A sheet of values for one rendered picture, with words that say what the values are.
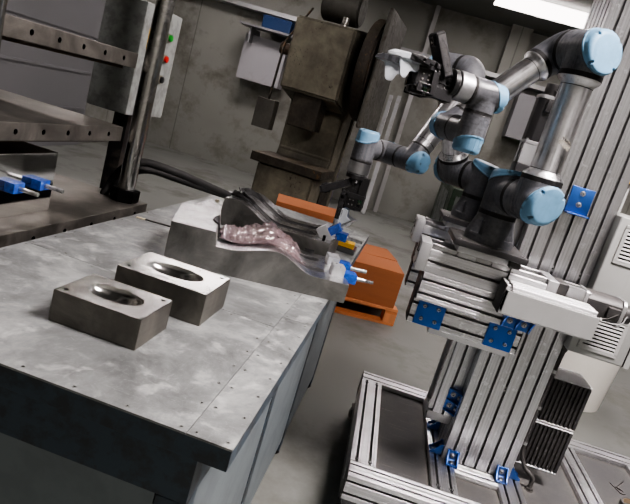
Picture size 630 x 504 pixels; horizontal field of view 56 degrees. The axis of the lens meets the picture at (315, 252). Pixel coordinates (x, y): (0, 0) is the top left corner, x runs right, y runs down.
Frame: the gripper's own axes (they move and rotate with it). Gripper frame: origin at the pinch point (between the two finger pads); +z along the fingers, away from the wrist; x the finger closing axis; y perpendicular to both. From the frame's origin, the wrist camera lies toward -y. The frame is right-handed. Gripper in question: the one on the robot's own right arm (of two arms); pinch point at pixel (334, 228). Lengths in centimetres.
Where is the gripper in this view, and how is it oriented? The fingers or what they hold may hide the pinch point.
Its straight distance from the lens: 207.5
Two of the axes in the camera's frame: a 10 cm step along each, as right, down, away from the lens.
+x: 1.9, -1.8, 9.7
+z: -2.7, 9.3, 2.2
